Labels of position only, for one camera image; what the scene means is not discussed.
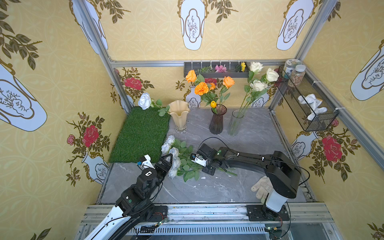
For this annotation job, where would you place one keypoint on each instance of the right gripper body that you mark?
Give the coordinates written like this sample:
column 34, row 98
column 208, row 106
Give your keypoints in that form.
column 205, row 156

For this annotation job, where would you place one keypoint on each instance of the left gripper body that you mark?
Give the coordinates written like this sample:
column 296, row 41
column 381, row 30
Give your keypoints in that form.
column 162, row 166

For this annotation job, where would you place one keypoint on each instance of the yellow orange tulip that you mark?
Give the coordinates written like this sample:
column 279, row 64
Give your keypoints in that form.
column 213, row 105

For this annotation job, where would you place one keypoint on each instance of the orange marigold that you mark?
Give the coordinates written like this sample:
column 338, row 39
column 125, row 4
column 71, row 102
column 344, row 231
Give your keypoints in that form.
column 201, row 89

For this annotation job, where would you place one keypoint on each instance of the orange rose stem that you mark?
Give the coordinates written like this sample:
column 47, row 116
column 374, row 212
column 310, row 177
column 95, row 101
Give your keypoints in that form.
column 228, row 82

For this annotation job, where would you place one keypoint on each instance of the white rose stem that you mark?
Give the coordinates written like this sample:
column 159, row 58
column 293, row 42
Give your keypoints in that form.
column 257, row 86

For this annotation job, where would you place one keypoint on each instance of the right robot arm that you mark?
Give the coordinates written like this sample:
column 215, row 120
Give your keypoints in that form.
column 282, row 172

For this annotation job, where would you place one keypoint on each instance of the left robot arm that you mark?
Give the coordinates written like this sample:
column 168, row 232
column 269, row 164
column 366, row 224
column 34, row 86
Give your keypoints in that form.
column 135, row 204

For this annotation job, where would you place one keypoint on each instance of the purple glass vase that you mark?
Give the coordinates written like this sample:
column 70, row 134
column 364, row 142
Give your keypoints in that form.
column 217, row 122

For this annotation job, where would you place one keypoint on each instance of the clear glass vase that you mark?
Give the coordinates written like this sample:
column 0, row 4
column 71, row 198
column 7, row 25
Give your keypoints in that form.
column 236, row 120

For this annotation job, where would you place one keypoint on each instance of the pale blue rose top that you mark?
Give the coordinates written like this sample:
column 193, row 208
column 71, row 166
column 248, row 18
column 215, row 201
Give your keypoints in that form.
column 181, row 146

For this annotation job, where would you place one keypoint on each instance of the green artificial grass mat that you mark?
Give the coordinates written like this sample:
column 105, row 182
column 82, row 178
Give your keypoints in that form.
column 143, row 133

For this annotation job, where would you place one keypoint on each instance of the beige work glove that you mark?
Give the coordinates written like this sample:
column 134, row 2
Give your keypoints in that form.
column 262, row 188

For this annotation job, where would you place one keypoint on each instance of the cream ruffled vase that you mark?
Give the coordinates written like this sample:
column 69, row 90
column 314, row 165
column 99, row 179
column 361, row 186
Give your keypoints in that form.
column 179, row 111

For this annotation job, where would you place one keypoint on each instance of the pink flower in tray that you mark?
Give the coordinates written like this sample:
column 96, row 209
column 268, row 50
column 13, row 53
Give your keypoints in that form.
column 220, row 69

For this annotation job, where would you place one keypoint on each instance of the yellow flower in tray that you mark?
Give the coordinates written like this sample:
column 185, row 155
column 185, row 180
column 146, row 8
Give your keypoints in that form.
column 243, row 66

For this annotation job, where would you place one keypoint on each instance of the white cloth in basket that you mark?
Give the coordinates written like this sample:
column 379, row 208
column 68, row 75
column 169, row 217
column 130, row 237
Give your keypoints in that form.
column 314, row 105

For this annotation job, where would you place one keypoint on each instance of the bottle with colourful beads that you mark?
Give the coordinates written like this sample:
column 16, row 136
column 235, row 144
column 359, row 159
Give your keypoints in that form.
column 297, row 76

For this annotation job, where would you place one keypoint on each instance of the glass jar with white lid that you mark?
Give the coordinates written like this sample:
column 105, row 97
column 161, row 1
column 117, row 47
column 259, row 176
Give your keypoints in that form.
column 289, row 66

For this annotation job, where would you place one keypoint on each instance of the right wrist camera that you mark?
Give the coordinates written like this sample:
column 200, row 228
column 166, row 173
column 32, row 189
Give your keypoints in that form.
column 199, row 159

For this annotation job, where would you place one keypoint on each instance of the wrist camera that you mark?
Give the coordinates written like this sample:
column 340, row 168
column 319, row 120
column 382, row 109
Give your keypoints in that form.
column 199, row 159
column 145, row 162

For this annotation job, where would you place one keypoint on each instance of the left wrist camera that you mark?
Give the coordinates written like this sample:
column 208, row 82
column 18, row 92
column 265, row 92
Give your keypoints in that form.
column 145, row 162

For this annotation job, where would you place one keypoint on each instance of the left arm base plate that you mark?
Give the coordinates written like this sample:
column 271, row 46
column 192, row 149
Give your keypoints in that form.
column 157, row 213

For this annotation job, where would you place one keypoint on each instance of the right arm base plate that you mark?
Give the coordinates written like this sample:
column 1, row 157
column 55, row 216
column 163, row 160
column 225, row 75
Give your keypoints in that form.
column 260, row 213

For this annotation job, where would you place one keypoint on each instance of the grey wall planter tray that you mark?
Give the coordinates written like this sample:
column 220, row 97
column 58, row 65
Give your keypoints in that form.
column 207, row 69

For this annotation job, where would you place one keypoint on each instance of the black wire wall basket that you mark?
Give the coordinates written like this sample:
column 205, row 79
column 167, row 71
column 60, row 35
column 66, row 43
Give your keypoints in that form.
column 322, row 121

